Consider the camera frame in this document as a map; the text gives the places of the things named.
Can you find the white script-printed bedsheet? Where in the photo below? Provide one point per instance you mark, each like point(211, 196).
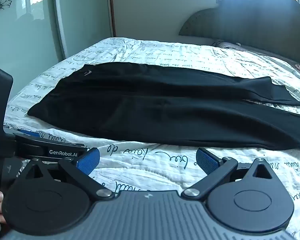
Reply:
point(165, 52)

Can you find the black pants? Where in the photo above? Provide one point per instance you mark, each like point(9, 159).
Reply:
point(150, 110)

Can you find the grey pillow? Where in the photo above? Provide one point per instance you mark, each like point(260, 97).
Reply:
point(226, 44)

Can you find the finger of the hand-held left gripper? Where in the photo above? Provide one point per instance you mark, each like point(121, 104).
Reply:
point(62, 152)
point(27, 133)

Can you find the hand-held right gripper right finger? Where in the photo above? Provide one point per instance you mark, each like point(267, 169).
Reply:
point(206, 161)

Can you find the floral glass wardrobe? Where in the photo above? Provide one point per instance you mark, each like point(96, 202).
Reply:
point(22, 30)

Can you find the dark upholstered headboard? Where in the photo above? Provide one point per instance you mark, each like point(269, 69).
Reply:
point(252, 22)

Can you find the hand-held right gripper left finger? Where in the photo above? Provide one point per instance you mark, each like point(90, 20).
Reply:
point(88, 161)

